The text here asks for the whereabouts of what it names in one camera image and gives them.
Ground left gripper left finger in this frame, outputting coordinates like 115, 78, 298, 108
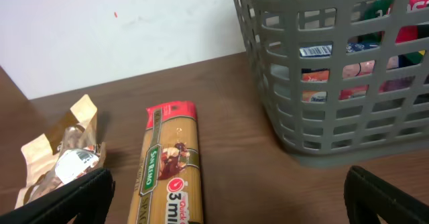
1, 168, 115, 224

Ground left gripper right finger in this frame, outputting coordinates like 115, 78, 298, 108
344, 166, 428, 224

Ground white brown snack bag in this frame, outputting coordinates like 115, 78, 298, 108
15, 95, 107, 209

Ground San Remo spaghetti pack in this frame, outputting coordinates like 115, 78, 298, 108
127, 101, 204, 224

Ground blue food box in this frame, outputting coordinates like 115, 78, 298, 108
299, 42, 416, 103

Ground green Nescafe coffee bag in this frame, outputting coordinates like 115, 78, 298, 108
343, 0, 428, 75

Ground grey plastic basket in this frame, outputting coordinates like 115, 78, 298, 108
233, 0, 428, 167

